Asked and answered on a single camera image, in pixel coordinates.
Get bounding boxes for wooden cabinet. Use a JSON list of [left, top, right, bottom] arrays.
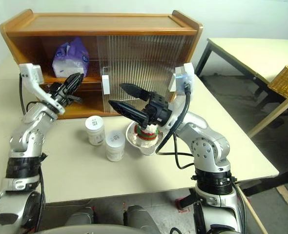
[[0, 9, 204, 119]]

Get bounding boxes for purple tissue pack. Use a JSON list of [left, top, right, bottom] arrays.
[[52, 37, 90, 78]]

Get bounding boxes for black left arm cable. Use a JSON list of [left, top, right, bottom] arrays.
[[19, 72, 41, 116]]

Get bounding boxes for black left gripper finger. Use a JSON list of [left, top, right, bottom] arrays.
[[62, 72, 82, 90], [65, 74, 84, 95]]

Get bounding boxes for light wooden stick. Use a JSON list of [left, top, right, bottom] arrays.
[[236, 185, 268, 234]]

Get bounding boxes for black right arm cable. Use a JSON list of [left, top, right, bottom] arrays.
[[155, 82, 196, 170]]

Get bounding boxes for beige table with black legs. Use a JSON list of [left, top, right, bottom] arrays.
[[194, 38, 288, 138]]

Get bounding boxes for ribbed glass sliding door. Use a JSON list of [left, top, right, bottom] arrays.
[[96, 35, 196, 117]]

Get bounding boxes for grey rounded shape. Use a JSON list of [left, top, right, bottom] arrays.
[[123, 205, 157, 234]]

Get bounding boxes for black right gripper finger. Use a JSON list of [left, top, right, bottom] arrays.
[[119, 83, 151, 102], [108, 99, 151, 130]]

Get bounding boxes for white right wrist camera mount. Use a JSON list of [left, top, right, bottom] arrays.
[[161, 62, 196, 129]]

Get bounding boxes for cardboard piece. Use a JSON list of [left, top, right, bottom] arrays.
[[276, 185, 288, 208]]

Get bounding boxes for small metal bowl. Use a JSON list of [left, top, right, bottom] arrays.
[[125, 121, 165, 156]]

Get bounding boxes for white rectangular box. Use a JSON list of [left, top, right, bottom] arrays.
[[102, 74, 111, 96]]

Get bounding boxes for white plastic bottle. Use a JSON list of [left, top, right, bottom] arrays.
[[105, 130, 125, 162], [85, 116, 105, 146]]

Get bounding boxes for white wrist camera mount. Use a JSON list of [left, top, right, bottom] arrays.
[[19, 63, 66, 115], [161, 62, 196, 129]]

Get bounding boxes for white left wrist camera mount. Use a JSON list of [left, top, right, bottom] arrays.
[[19, 63, 66, 115]]

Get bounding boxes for white plush toy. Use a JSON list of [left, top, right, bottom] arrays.
[[131, 123, 159, 148]]

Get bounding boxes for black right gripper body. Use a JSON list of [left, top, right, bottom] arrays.
[[144, 91, 173, 127]]

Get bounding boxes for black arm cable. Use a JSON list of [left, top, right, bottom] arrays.
[[19, 72, 41, 116], [155, 82, 196, 170]]

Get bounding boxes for wicker basket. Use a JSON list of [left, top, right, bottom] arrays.
[[267, 62, 288, 109]]

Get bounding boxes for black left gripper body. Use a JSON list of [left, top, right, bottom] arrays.
[[42, 82, 83, 108]]

